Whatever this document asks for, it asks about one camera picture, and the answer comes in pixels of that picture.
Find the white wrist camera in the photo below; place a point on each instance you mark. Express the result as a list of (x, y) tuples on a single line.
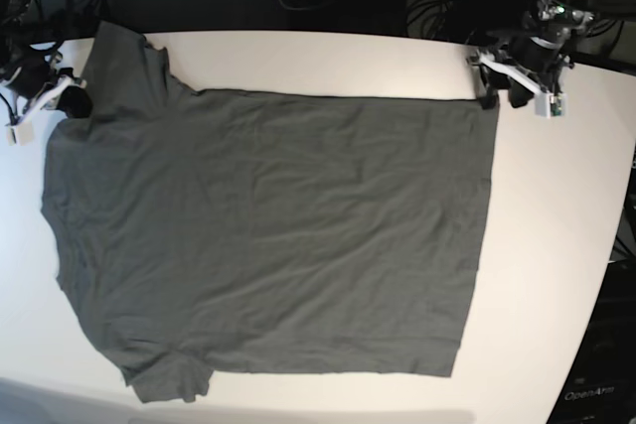
[(20, 135), (550, 105)]

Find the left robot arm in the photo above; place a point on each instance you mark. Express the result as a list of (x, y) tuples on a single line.
[(581, 18)]

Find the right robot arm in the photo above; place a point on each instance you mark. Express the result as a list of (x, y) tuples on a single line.
[(16, 51)]

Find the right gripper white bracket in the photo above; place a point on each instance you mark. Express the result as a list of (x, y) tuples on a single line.
[(44, 86)]

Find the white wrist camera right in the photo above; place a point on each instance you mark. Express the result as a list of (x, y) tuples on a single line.
[(20, 135)]

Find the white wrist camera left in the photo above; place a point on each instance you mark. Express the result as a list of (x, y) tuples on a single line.
[(550, 105)]

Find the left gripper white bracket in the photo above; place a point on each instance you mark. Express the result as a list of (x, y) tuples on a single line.
[(523, 65)]

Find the grey T-shirt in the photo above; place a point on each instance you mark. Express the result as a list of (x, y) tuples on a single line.
[(262, 232)]

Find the black OpenArm box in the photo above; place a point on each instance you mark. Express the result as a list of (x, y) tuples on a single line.
[(600, 387)]

